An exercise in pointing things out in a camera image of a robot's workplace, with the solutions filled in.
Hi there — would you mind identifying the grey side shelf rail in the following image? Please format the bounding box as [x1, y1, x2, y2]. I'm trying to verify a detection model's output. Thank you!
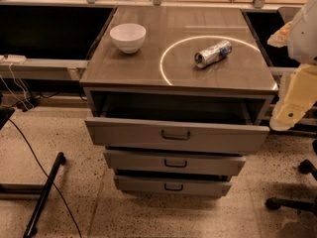
[0, 59, 88, 81]

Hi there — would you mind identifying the grey drawer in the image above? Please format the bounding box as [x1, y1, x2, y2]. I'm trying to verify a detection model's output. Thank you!
[85, 117, 269, 155]
[104, 150, 246, 177]
[114, 176, 232, 197]

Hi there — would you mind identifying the white power strip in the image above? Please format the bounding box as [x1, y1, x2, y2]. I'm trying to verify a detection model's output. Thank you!
[0, 55, 27, 64]

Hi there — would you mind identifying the grey top drawer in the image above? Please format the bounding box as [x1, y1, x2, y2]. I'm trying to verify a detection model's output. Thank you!
[85, 117, 269, 155]

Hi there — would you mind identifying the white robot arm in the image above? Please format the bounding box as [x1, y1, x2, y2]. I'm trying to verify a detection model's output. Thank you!
[267, 0, 317, 131]

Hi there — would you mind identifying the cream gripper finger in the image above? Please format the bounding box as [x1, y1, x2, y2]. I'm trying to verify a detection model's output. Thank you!
[267, 22, 292, 48]
[269, 64, 317, 131]

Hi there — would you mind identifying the white ceramic bowl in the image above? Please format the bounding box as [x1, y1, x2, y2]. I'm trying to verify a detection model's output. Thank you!
[110, 23, 147, 54]

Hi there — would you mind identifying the grey bottom drawer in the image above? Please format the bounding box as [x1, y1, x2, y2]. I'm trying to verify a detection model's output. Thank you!
[114, 176, 232, 197]

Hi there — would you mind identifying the grey drawer cabinet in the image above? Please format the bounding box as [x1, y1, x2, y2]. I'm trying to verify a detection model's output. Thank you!
[80, 6, 277, 182]

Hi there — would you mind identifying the black office chair base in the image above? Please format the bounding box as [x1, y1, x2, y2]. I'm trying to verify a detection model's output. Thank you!
[264, 139, 317, 216]

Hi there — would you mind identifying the crushed silver drink can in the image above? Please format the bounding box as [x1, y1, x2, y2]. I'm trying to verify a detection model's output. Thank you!
[194, 40, 232, 68]

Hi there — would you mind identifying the black floor cable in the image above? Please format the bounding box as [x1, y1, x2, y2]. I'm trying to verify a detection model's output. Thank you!
[6, 116, 83, 238]

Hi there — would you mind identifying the black stand leg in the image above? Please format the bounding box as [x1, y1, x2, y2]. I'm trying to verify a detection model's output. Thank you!
[23, 153, 66, 238]

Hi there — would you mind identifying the grey middle drawer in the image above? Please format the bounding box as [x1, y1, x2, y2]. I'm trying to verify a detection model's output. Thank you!
[104, 150, 246, 177]

